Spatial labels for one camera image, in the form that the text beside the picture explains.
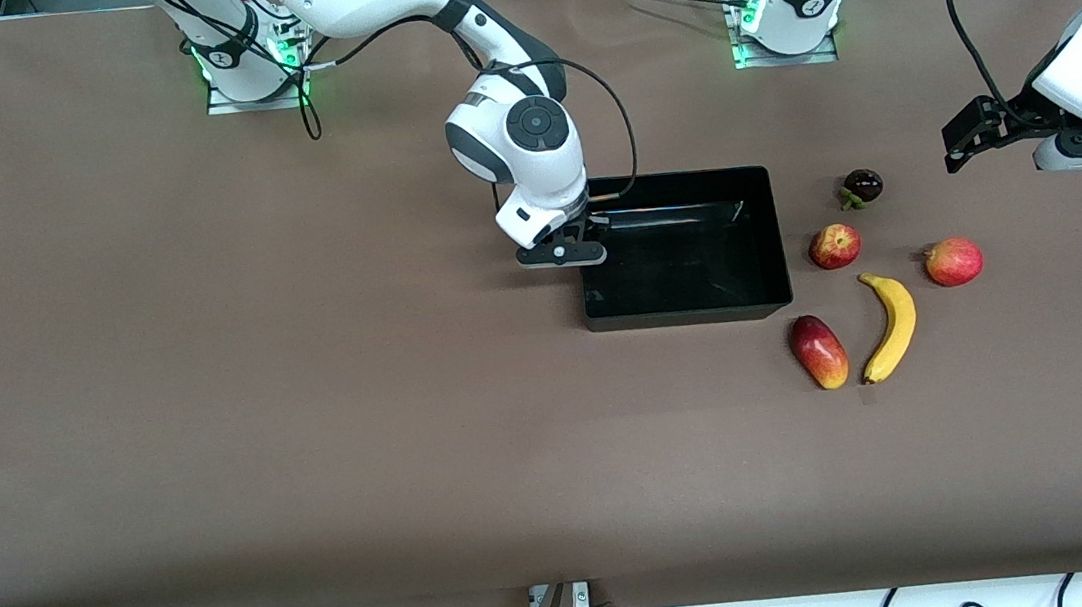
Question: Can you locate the dark mangosteen with green calyx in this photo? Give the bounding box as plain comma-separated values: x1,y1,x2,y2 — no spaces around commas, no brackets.
836,166,888,213

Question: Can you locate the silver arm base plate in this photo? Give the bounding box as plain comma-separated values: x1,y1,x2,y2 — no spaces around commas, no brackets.
729,26,840,73
204,72,313,117

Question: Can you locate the red apple right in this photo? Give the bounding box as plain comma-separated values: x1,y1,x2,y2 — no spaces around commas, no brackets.
919,234,987,291

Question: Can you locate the red yellow mango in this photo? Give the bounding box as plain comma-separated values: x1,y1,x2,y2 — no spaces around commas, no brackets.
786,311,854,395

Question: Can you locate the yellow banana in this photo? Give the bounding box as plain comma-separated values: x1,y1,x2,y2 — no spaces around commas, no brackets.
851,268,924,386

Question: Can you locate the black plastic box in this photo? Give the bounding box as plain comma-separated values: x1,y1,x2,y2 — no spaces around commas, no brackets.
570,160,796,338

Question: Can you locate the silver table edge bracket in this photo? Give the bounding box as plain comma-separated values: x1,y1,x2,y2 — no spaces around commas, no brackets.
528,580,593,607

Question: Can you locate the red yellow streaked apple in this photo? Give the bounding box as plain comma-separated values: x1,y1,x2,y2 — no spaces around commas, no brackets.
805,221,866,273

